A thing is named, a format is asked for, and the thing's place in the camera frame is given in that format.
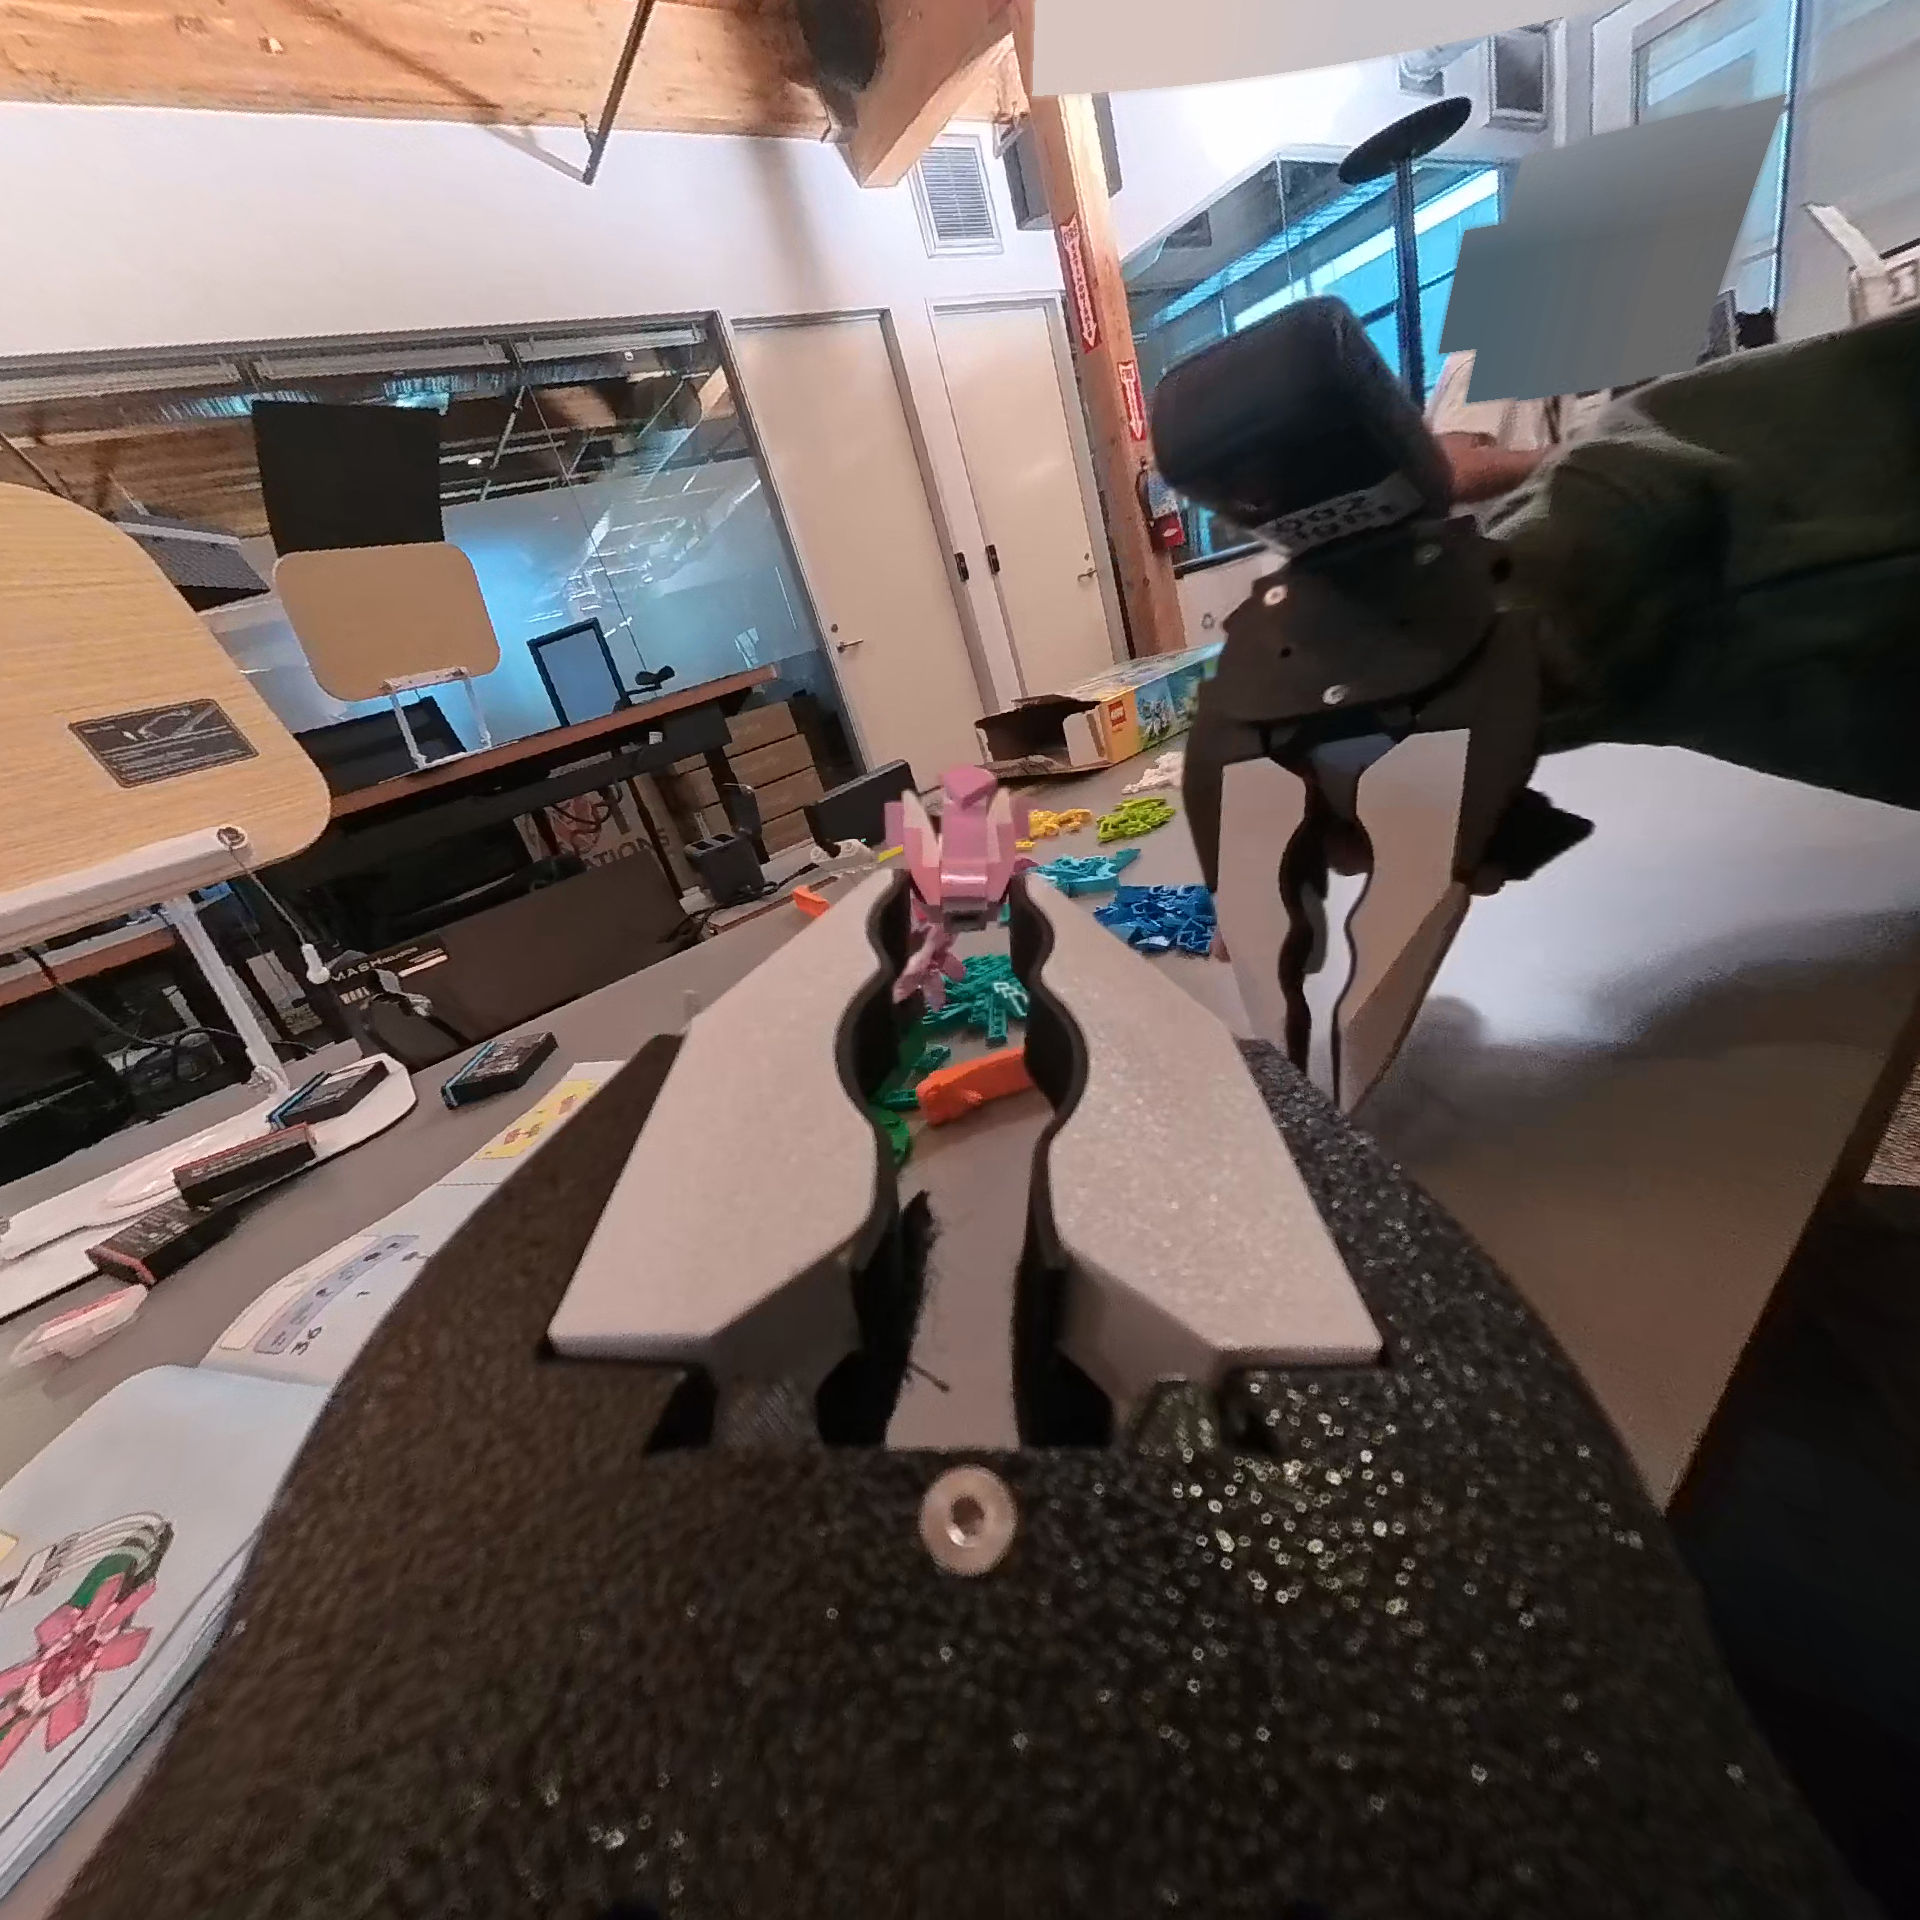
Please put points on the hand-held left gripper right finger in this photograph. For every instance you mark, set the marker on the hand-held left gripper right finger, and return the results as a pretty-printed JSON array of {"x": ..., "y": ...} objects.
[{"x": 1200, "y": 1185}]

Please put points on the colourful lego set box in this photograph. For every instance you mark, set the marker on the colourful lego set box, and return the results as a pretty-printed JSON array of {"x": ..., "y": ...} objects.
[{"x": 1148, "y": 705}]

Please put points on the black equipment case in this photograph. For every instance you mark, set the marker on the black equipment case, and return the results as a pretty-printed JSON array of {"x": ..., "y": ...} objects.
[{"x": 557, "y": 938}]

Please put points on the black blue-edged flat box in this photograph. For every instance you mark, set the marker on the black blue-edged flat box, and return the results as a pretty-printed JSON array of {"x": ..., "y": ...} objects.
[
  {"x": 332, "y": 1092},
  {"x": 504, "y": 1066}
]

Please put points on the white door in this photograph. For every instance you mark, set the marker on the white door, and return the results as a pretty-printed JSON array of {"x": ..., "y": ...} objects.
[
  {"x": 855, "y": 495},
  {"x": 1036, "y": 480}
]

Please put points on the small black charger dock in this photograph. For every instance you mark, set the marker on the small black charger dock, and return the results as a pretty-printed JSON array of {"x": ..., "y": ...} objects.
[{"x": 724, "y": 866}]

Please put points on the person's right forearm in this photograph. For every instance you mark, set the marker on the person's right forearm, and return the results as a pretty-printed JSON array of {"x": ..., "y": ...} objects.
[{"x": 1725, "y": 569}]

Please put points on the pink lego flower model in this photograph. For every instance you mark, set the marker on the pink lego flower model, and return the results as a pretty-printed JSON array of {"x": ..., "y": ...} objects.
[{"x": 960, "y": 855}]

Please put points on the pile of green lego pieces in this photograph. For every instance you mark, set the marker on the pile of green lego pieces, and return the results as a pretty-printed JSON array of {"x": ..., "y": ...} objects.
[{"x": 984, "y": 997}]

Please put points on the wooden post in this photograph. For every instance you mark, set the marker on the wooden post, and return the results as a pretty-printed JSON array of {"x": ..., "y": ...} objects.
[{"x": 1119, "y": 421}]

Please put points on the pile of yellow lego pieces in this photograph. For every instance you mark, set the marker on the pile of yellow lego pieces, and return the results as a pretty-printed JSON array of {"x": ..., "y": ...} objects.
[{"x": 1058, "y": 822}]

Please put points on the pile of blue lego pieces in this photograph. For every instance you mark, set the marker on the pile of blue lego pieces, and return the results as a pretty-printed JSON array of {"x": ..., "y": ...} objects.
[{"x": 1161, "y": 914}]

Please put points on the small pink white packet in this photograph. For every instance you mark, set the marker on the small pink white packet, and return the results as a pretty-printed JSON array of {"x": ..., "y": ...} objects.
[{"x": 76, "y": 1324}]

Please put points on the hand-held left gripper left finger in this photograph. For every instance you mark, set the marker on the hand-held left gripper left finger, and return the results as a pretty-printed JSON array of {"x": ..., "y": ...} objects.
[{"x": 720, "y": 1172}]

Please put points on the red fire extinguisher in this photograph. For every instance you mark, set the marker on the red fire extinguisher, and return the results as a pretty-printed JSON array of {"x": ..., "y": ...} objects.
[{"x": 1161, "y": 512}]

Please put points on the pile of lime lego pieces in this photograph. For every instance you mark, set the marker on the pile of lime lego pieces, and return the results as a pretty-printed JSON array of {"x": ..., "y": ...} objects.
[{"x": 1137, "y": 820}]

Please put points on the black box device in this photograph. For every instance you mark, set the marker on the black box device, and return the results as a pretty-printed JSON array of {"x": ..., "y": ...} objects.
[{"x": 863, "y": 804}]

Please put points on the black square panel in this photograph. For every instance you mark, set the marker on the black square panel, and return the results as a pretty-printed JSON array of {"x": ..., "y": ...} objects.
[{"x": 346, "y": 474}]

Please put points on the lego instruction booklet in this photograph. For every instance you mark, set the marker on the lego instruction booklet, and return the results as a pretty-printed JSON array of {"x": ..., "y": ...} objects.
[{"x": 135, "y": 1529}]

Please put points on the stack of cardboard boxes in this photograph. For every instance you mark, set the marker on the stack of cardboard boxes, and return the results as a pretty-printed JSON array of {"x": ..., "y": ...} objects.
[{"x": 757, "y": 765}]

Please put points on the pale instruction sheet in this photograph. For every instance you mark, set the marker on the pale instruction sheet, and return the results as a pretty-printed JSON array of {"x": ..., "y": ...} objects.
[{"x": 346, "y": 1282}]

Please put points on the rounded wooden board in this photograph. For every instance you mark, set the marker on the rounded wooden board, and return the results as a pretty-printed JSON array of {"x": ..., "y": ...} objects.
[{"x": 388, "y": 618}]

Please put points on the white wall vent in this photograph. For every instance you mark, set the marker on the white wall vent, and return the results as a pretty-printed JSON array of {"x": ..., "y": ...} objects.
[{"x": 957, "y": 194}]

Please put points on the yellow card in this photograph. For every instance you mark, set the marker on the yellow card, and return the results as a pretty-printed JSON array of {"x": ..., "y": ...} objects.
[{"x": 534, "y": 1118}]

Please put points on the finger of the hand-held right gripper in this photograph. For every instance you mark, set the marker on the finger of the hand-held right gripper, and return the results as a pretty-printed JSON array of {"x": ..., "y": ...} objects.
[
  {"x": 1417, "y": 870},
  {"x": 1244, "y": 886}
]

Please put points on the pile of cream lego pieces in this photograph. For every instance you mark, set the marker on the pile of cream lego pieces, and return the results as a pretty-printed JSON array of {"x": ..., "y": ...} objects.
[{"x": 1156, "y": 776}]

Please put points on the black red-striped flat box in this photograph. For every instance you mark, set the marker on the black red-striped flat box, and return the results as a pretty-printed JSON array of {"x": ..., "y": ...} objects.
[
  {"x": 242, "y": 1161},
  {"x": 164, "y": 1241}
]

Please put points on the open cardboard box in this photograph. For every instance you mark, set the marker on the open cardboard box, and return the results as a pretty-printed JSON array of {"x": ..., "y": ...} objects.
[{"x": 1028, "y": 740}]

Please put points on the black floor lamp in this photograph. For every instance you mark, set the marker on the black floor lamp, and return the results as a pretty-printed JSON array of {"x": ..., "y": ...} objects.
[{"x": 1402, "y": 138}]

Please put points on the light wooden tilting table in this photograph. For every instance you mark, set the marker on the light wooden tilting table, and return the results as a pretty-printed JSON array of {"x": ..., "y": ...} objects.
[{"x": 106, "y": 674}]

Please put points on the pile of cyan lego pieces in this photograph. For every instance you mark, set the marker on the pile of cyan lego pieces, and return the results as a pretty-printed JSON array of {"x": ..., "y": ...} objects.
[{"x": 1084, "y": 870}]

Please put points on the white sheet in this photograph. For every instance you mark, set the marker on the white sheet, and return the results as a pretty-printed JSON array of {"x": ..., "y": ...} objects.
[{"x": 76, "y": 1200}]

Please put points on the orange brick separator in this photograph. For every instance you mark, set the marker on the orange brick separator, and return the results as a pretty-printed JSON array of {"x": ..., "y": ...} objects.
[{"x": 974, "y": 1085}]

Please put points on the long wooden desk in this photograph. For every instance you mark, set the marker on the long wooden desk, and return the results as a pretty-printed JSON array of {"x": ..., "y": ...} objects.
[{"x": 599, "y": 735}]

